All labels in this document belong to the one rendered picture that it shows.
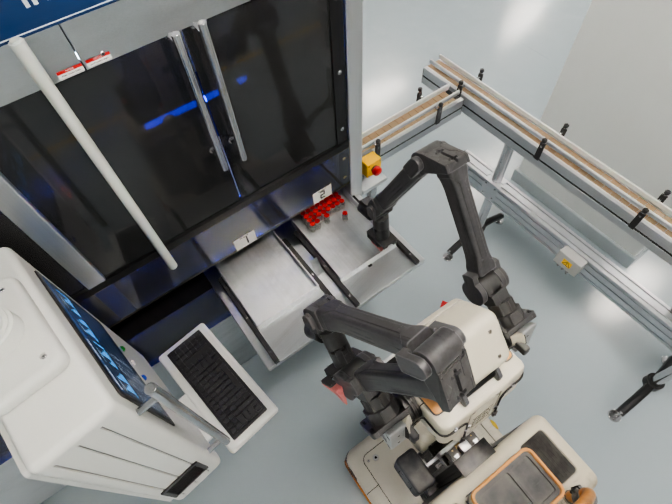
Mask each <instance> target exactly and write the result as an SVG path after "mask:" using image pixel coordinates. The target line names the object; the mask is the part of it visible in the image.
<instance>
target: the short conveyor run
mask: <svg viewBox="0 0 672 504"><path fill-rule="evenodd" d="M449 87H450V83H448V84H446V85H445V86H443V87H441V88H439V89H438V90H436V91H434V92H432V93H431V94H429V95H427V96H425V97H423V96H422V90H423V88H422V87H419V88H418V91H419V92H418V93H417V99H416V102H415V103H413V104H411V105H409V106H408V107H406V108H404V109H402V110H401V111H399V112H397V113H395V114H394V115H392V116H390V117H388V118H387V119H385V120H383V121H381V122H380V123H378V124H376V125H374V126H373V127H371V128H369V129H367V130H366V131H364V132H362V153H363V152H364V151H366V150H368V149H370V148H371V149H372V150H373V151H374V152H375V153H376V154H377V155H378V156H379V157H380V158H381V162H382V161H384V160H386V159H387V158H389V157H391V156H392V155H394V154H396V153H397V152H399V151H401V150H402V149H404V148H406V147H407V146H409V145H410V144H412V143H414V142H415V141H417V140H419V139H420V138H422V137H424V136H425V135H427V134H429V133H430V132H432V131H434V130H435V129H437V128H439V127H440V126H442V125H444V124H445V123H447V122H449V121H450V120H452V119H453V118H455V117H457V116H458V115H461V111H462V107H463V103H464V99H463V98H461V97H459V96H457V95H459V94H460V90H457V91H456V92H454V93H453V92H452V91H450V90H449ZM421 98H422V99H421Z"/></svg>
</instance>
